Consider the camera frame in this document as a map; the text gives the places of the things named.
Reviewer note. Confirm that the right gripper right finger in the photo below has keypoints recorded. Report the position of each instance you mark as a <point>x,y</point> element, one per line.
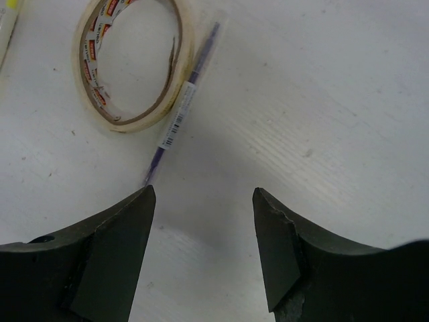
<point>313,274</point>

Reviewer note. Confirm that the beige masking tape roll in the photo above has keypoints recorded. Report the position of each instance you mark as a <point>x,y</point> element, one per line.
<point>130,59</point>

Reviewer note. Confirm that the white barrel pen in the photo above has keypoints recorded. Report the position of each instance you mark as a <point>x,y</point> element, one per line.
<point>182,104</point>

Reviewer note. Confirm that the yellow highlighter pen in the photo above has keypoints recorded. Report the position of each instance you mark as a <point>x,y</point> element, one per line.
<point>9,12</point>

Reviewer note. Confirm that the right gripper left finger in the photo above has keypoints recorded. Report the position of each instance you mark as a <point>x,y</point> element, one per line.
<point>87,271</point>

